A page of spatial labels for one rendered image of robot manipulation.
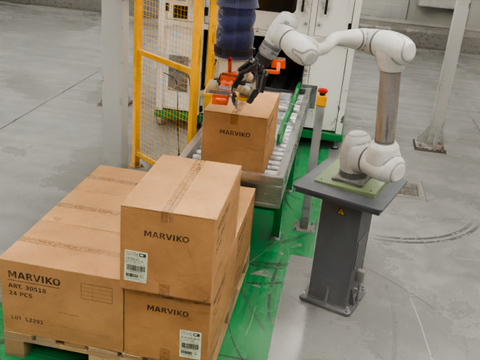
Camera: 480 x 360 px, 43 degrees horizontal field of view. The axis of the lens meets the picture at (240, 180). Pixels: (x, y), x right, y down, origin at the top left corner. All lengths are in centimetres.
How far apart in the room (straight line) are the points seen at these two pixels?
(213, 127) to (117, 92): 107
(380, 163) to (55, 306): 171
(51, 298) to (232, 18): 170
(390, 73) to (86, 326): 185
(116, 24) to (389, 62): 218
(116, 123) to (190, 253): 231
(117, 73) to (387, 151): 221
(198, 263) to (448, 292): 201
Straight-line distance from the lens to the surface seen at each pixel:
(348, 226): 344
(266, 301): 367
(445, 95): 653
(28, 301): 306
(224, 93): 297
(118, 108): 466
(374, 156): 318
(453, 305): 401
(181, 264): 258
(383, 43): 301
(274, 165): 416
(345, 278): 359
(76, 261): 293
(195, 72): 446
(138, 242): 259
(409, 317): 379
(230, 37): 343
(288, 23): 274
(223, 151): 383
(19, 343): 323
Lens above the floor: 206
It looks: 23 degrees down
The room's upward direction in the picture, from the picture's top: 5 degrees clockwise
